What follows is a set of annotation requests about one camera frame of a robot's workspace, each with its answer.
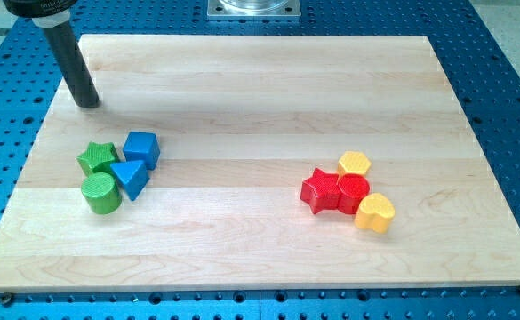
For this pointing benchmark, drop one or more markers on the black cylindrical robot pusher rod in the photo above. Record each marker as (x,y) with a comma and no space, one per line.
(62,40)

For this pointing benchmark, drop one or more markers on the left board corner screw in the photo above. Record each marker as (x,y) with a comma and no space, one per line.
(6,299)

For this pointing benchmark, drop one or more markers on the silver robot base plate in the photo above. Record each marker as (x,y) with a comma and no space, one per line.
(253,8)

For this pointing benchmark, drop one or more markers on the green cylinder block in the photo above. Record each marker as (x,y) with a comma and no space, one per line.
(101,193)

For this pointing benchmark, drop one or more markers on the blue triangle block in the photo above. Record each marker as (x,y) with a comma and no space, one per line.
(132,176)

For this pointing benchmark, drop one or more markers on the yellow heart block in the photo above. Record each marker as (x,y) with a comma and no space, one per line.
(375,212)

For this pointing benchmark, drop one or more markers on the light wooden board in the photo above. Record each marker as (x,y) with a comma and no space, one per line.
(241,121)

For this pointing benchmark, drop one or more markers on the red star block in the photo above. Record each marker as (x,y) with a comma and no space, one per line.
(320,191)

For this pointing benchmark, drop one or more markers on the red cylinder block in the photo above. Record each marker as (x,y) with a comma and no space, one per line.
(353,189)

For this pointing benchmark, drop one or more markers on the yellow hexagon block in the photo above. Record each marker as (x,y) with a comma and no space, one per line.
(353,162)

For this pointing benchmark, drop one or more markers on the blue cube block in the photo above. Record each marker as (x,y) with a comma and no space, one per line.
(142,146)

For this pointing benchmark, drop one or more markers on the black robot arm end flange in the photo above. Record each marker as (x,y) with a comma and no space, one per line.
(37,8)

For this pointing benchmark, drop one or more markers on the green star block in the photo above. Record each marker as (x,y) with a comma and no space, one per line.
(98,157)

